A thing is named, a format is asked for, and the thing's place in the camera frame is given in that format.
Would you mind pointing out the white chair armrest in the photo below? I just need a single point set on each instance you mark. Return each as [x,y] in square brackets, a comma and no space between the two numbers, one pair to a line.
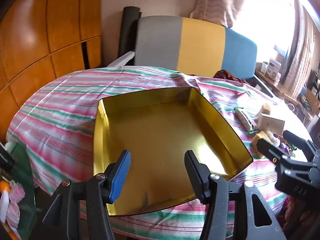
[123,58]

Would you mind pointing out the wooden cabinet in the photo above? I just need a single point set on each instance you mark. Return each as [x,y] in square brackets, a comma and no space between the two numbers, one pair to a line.
[37,30]

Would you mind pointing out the black box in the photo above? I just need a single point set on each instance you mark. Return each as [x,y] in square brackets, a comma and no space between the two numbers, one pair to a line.
[6,157]

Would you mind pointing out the person's red clothing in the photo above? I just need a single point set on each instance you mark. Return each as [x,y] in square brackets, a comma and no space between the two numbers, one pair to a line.
[302,217]

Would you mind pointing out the dark red cloth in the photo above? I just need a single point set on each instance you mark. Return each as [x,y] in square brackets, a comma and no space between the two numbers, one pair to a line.
[225,75]

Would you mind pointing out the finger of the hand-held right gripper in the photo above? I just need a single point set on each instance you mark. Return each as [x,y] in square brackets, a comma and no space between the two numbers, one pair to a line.
[292,137]
[268,148]

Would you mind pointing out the striped tablecloth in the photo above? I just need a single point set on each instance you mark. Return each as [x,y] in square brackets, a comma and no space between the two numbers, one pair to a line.
[62,110]

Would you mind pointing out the green side table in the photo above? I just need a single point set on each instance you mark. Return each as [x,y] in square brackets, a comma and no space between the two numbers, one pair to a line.
[22,170]

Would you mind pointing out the small white box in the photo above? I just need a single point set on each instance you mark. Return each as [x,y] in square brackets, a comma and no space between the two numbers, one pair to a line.
[264,67]

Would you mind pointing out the white bottle orange cap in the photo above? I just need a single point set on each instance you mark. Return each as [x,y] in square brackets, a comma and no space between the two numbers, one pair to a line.
[4,200]

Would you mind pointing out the pink hanging cloth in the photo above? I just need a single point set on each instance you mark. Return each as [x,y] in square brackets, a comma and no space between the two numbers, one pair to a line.
[215,0]

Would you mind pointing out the striped curtain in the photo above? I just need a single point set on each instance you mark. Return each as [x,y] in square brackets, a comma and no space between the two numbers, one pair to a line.
[300,55]

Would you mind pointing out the clear snack bar packet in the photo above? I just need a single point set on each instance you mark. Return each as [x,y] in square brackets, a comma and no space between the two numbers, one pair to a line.
[246,120]

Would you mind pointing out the grey yellow blue chair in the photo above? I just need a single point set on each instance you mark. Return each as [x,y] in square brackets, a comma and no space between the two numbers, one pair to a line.
[200,45]

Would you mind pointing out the small yellow sponge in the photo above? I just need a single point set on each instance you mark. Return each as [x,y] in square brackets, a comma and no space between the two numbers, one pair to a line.
[256,136]

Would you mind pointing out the black rolled mat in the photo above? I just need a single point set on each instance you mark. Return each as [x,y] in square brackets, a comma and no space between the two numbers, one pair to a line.
[127,30]

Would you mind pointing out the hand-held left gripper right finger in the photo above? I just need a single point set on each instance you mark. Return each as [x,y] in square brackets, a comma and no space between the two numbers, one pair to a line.
[195,175]

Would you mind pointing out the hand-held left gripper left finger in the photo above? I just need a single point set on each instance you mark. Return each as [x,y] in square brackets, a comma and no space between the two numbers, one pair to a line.
[121,177]

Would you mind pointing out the beige paper box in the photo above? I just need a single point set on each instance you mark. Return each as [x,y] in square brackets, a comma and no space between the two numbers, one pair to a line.
[271,125]

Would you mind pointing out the white fluffy cloth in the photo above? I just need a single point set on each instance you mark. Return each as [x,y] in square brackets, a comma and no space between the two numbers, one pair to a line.
[273,140]

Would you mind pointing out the brown cardboard box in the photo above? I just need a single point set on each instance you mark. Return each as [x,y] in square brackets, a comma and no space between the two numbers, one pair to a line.
[310,101]

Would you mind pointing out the wooden desk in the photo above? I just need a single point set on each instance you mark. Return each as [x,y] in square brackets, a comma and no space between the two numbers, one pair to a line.
[282,90]

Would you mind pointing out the gold tin box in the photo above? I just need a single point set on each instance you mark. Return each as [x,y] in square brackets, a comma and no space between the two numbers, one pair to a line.
[162,130]

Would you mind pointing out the white cardboard box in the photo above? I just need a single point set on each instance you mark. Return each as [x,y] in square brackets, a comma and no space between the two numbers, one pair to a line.
[273,66]

